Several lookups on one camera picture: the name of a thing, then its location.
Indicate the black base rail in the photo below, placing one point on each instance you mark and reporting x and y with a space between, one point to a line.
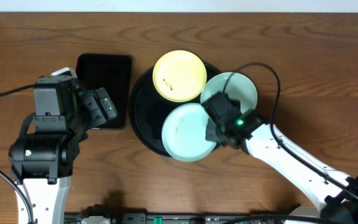
105 214

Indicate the black rectangular tray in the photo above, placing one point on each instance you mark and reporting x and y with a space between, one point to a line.
111 72

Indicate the yellow plate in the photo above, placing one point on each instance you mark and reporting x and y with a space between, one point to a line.
179 76

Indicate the black round tray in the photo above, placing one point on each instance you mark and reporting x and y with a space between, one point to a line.
147 113

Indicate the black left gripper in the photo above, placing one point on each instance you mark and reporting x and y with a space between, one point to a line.
97 107

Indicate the mint plate right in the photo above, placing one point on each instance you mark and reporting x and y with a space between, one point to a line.
239 88

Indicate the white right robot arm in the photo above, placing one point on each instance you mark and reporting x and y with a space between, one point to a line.
332 192

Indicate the mint plate front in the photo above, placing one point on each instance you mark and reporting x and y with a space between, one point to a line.
184 133

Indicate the mint plate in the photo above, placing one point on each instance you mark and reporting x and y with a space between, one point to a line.
239 88
184 133

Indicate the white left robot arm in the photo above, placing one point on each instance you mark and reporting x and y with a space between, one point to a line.
43 155

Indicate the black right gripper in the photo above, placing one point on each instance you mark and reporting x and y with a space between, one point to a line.
210 134

